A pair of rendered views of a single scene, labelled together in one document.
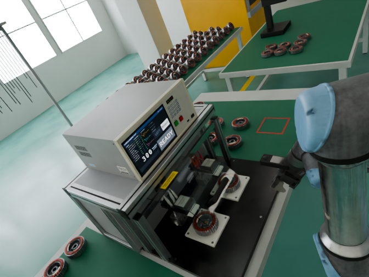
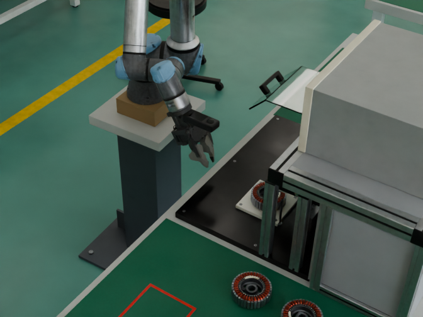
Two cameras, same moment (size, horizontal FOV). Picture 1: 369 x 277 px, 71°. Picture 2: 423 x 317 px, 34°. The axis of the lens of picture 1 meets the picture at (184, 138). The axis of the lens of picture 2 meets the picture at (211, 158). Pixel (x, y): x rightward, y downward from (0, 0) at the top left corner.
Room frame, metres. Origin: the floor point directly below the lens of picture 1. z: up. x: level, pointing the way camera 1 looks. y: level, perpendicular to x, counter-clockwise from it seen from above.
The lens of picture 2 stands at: (2.46, -0.68, 2.28)
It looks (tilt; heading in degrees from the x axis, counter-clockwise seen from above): 39 degrees down; 166
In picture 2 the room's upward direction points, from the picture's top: 1 degrees clockwise
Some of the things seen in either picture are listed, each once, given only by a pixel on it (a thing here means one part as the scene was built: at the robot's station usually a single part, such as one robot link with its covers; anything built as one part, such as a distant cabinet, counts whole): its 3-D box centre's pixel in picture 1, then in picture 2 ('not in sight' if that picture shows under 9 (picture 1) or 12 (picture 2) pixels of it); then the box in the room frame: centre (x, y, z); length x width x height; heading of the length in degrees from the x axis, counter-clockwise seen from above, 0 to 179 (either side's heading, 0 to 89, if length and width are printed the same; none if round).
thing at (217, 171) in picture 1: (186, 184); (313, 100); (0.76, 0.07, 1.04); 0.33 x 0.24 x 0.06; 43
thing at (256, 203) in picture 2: (228, 182); (268, 196); (0.92, -0.11, 0.80); 0.11 x 0.11 x 0.04
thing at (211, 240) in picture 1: (207, 226); not in sight; (0.76, 0.07, 0.78); 0.15 x 0.15 x 0.01; 43
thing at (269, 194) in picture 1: (217, 206); (289, 187); (0.85, -0.01, 0.76); 0.64 x 0.47 x 0.02; 133
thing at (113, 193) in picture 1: (143, 147); (396, 139); (1.07, 0.20, 1.09); 0.68 x 0.44 x 0.05; 133
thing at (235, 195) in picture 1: (229, 186); (267, 202); (0.92, -0.11, 0.78); 0.15 x 0.15 x 0.01; 43
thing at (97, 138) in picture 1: (132, 125); (403, 104); (1.08, 0.19, 1.22); 0.44 x 0.39 x 0.20; 133
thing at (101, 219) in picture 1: (105, 221); not in sight; (0.91, 0.49, 0.91); 0.28 x 0.03 x 0.32; 43
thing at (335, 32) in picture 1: (305, 60); not in sight; (2.62, -1.61, 0.38); 1.85 x 1.10 x 0.75; 133
